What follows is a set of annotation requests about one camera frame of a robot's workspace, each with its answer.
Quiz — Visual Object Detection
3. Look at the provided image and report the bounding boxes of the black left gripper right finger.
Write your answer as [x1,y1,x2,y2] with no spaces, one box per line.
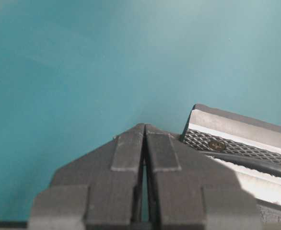
[145,124,263,230]

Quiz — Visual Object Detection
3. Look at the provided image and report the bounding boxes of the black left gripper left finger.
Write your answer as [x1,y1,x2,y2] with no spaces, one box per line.
[28,124,145,230]

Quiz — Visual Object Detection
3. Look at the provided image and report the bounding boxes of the black USB cable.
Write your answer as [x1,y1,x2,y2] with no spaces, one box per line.
[210,153,281,181]

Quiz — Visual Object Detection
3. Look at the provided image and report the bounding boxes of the grey metal bench vise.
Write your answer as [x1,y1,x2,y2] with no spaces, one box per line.
[181,104,281,224]

